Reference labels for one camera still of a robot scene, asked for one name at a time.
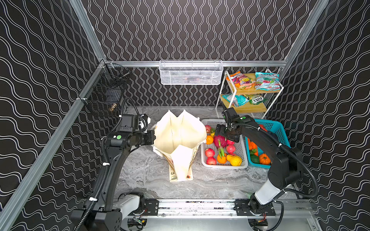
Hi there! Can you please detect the teal plastic basket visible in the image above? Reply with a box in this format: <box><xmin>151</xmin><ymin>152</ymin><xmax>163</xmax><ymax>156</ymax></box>
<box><xmin>243</xmin><ymin>119</ymin><xmax>291</xmax><ymax>169</ymax></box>

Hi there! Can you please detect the red bell pepper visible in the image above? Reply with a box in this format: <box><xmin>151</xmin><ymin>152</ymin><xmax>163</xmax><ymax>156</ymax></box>
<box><xmin>259</xmin><ymin>124</ymin><xmax>267</xmax><ymax>131</ymax></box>

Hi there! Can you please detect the white plastic basket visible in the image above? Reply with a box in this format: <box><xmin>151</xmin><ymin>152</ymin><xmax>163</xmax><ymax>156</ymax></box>
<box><xmin>200</xmin><ymin>119</ymin><xmax>248</xmax><ymax>170</ymax></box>

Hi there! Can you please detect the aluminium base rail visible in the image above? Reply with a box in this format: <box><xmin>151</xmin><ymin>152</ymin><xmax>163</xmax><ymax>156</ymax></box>
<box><xmin>124</xmin><ymin>198</ymin><xmax>316</xmax><ymax>219</ymax></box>

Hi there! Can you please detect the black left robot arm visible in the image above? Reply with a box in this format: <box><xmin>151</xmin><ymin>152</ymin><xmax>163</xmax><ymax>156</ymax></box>
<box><xmin>70</xmin><ymin>111</ymin><xmax>156</xmax><ymax>231</ymax></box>

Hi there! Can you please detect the white wire wall basket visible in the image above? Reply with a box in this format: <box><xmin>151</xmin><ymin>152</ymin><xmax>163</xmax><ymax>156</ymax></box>
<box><xmin>159</xmin><ymin>60</ymin><xmax>224</xmax><ymax>85</ymax></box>

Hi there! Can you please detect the orange crinkled fruit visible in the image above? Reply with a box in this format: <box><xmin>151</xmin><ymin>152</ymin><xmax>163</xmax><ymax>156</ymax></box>
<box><xmin>217</xmin><ymin>155</ymin><xmax>227</xmax><ymax>164</ymax></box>

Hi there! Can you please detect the black wire wall basket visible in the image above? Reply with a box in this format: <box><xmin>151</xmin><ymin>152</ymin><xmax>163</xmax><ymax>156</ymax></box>
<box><xmin>79</xmin><ymin>59</ymin><xmax>132</xmax><ymax>117</ymax></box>

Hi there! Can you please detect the orange snack bag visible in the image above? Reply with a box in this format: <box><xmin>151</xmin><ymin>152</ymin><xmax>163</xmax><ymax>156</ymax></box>
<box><xmin>226</xmin><ymin>71</ymin><xmax>256</xmax><ymax>90</ymax></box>

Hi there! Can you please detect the orange carrot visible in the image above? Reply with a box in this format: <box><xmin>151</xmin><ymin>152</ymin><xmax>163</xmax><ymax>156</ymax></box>
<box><xmin>248</xmin><ymin>139</ymin><xmax>258</xmax><ymax>156</ymax></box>

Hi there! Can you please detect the pink dragon fruit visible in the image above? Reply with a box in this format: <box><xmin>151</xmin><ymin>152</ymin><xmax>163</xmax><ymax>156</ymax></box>
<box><xmin>214</xmin><ymin>135</ymin><xmax>227</xmax><ymax>157</ymax></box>

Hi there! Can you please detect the yellow pear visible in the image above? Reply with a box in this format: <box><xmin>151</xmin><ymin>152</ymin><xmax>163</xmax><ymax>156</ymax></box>
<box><xmin>226</xmin><ymin>155</ymin><xmax>242</xmax><ymax>167</ymax></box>

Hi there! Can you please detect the green white snack bag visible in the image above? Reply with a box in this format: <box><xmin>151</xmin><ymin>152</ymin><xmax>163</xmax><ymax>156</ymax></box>
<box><xmin>245</xmin><ymin>94</ymin><xmax>266</xmax><ymax>105</ymax></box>

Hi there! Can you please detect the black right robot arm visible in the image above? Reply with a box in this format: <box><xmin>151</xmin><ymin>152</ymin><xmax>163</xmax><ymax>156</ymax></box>
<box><xmin>216</xmin><ymin>108</ymin><xmax>319</xmax><ymax>215</ymax></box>

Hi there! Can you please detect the green vegetable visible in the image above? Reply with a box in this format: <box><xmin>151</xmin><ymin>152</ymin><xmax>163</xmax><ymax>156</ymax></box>
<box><xmin>250</xmin><ymin>155</ymin><xmax>260</xmax><ymax>164</ymax></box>

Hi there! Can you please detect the teal pink snack bag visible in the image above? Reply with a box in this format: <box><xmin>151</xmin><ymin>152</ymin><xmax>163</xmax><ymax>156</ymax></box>
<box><xmin>255</xmin><ymin>72</ymin><xmax>281</xmax><ymax>91</ymax></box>

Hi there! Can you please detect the red apple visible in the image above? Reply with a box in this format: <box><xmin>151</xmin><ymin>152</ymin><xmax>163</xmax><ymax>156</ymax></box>
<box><xmin>205</xmin><ymin>148</ymin><xmax>215</xmax><ymax>157</ymax></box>
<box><xmin>226</xmin><ymin>144</ymin><xmax>236</xmax><ymax>154</ymax></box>
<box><xmin>206</xmin><ymin>157</ymin><xmax>217</xmax><ymax>165</ymax></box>
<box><xmin>205</xmin><ymin>125</ymin><xmax>212</xmax><ymax>134</ymax></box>
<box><xmin>226</xmin><ymin>140</ymin><xmax>235</xmax><ymax>145</ymax></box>

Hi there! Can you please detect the teal snack bag lower shelf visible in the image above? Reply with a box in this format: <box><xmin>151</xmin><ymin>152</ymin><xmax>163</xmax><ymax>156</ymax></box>
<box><xmin>222</xmin><ymin>93</ymin><xmax>249</xmax><ymax>107</ymax></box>

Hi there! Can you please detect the white wooden two-tier shelf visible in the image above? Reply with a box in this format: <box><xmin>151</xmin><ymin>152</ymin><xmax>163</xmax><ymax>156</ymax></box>
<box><xmin>216</xmin><ymin>71</ymin><xmax>284</xmax><ymax>119</ymax></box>

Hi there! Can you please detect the cream canvas grocery bag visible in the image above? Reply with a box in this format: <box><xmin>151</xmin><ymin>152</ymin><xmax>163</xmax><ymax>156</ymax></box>
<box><xmin>153</xmin><ymin>110</ymin><xmax>207</xmax><ymax>182</ymax></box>

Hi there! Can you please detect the orange pumpkin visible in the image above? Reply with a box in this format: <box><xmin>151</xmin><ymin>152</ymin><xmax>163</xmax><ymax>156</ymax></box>
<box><xmin>259</xmin><ymin>154</ymin><xmax>271</xmax><ymax>165</ymax></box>

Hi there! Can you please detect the orange tangerine with leaves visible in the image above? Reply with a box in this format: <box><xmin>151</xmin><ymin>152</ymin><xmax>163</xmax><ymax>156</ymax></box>
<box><xmin>206</xmin><ymin>135</ymin><xmax>214</xmax><ymax>145</ymax></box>

